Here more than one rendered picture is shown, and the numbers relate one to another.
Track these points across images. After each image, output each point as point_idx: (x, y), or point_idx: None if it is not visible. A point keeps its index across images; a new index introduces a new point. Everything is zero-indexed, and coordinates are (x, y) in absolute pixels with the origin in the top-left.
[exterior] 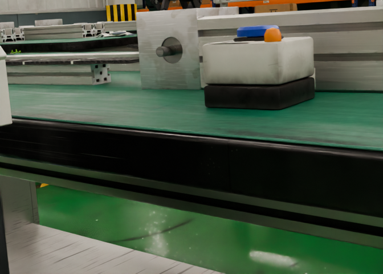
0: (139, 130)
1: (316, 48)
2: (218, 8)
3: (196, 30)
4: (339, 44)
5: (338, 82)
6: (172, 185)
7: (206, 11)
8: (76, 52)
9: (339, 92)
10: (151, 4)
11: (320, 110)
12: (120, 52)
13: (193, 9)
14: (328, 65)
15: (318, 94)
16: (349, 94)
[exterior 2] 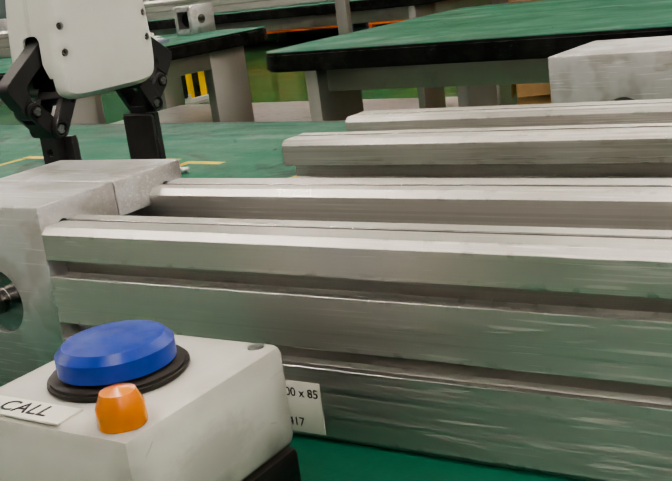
0: None
1: (316, 335)
2: (113, 184)
3: (43, 260)
4: (370, 331)
5: (378, 427)
6: None
7: (72, 204)
8: (7, 127)
9: (385, 450)
10: (27, 119)
11: None
12: (85, 127)
13: (29, 209)
14: (348, 380)
15: (328, 462)
16: (402, 469)
